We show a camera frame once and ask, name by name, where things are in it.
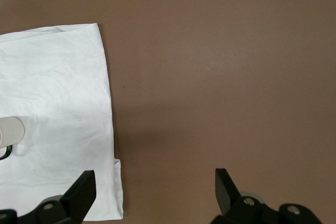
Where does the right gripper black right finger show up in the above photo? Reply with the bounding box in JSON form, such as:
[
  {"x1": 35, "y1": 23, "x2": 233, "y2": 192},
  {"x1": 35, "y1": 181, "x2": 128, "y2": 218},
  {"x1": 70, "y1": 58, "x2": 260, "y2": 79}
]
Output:
[{"x1": 211, "y1": 168, "x2": 322, "y2": 224}]

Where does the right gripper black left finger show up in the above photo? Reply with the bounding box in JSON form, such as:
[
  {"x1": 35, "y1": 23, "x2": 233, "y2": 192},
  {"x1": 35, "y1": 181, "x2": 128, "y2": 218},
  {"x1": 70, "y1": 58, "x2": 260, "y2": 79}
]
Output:
[{"x1": 0, "y1": 169, "x2": 97, "y2": 224}]

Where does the white mug with black handle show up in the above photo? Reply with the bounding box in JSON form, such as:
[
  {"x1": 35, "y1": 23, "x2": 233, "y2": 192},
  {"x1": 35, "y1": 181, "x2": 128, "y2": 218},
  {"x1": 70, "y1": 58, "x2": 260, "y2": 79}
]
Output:
[{"x1": 0, "y1": 115, "x2": 26, "y2": 160}]

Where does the white folded cloth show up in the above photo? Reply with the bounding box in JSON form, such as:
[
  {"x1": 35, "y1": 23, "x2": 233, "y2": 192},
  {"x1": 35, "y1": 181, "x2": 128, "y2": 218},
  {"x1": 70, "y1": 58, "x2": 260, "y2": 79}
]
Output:
[{"x1": 0, "y1": 22, "x2": 124, "y2": 221}]

